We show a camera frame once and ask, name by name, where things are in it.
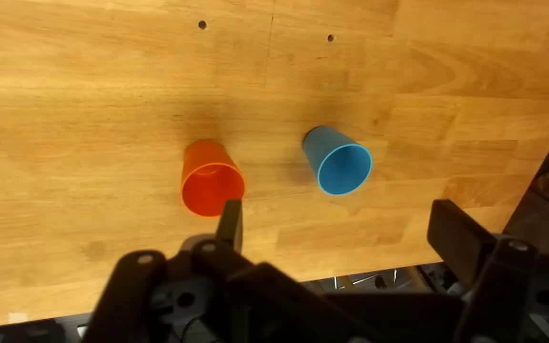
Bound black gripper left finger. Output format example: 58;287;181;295
82;197;368;343

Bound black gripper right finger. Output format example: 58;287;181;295
425;197;538;343

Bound blue plastic cup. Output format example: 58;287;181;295
302;123;376;197

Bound orange plastic cup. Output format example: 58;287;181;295
180;136;248;218

